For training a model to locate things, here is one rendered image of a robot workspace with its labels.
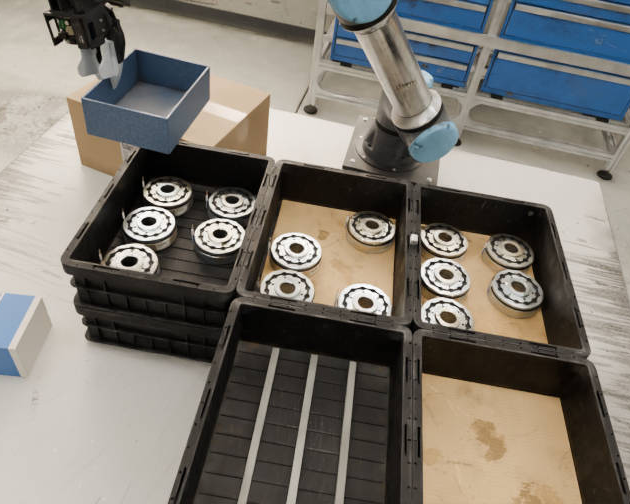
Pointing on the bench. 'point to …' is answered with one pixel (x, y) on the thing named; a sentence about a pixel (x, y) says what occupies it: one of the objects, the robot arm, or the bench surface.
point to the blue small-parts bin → (148, 101)
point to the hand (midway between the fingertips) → (111, 79)
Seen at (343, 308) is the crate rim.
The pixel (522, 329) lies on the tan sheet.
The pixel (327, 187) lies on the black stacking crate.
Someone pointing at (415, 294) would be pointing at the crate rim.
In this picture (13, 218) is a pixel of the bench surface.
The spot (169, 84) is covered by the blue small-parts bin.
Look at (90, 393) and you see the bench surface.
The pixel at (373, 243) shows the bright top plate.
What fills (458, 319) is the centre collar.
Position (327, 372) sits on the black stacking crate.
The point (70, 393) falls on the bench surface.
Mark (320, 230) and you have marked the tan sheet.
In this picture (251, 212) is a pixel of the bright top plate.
